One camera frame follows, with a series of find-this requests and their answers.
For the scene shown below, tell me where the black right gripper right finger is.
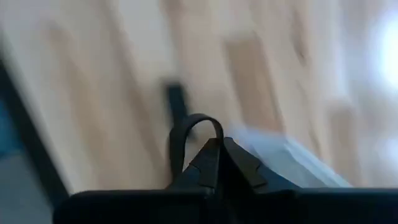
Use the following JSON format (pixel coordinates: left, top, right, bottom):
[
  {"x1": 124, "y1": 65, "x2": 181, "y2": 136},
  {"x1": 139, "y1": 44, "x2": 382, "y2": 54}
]
[{"x1": 220, "y1": 136, "x2": 301, "y2": 224}]

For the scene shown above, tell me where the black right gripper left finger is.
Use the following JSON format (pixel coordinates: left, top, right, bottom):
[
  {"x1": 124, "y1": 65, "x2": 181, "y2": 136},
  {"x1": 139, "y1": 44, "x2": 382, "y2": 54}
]
[{"x1": 166, "y1": 138, "x2": 222, "y2": 224}]

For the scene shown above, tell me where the small wide black rubber band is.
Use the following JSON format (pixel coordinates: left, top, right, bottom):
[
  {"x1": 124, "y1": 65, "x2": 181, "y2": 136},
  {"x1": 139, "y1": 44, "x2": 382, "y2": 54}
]
[
  {"x1": 163, "y1": 80, "x2": 192, "y2": 125},
  {"x1": 167, "y1": 113, "x2": 224, "y2": 181}
]

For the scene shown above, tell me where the white plastic container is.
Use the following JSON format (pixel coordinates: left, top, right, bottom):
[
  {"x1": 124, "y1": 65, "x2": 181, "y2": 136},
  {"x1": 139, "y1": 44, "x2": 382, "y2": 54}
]
[{"x1": 228, "y1": 123, "x2": 354, "y2": 189}]

